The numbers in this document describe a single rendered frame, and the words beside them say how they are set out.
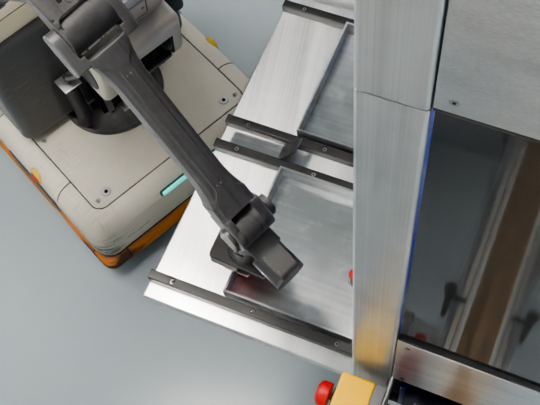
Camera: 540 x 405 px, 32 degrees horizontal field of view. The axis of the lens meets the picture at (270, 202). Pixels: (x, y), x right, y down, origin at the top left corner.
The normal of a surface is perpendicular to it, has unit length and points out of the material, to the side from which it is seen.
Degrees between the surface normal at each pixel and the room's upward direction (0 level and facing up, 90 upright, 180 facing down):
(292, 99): 0
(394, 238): 90
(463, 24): 90
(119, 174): 0
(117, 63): 49
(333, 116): 0
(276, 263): 15
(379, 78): 90
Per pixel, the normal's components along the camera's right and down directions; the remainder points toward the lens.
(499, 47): -0.39, 0.84
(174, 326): -0.07, -0.43
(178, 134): 0.44, 0.22
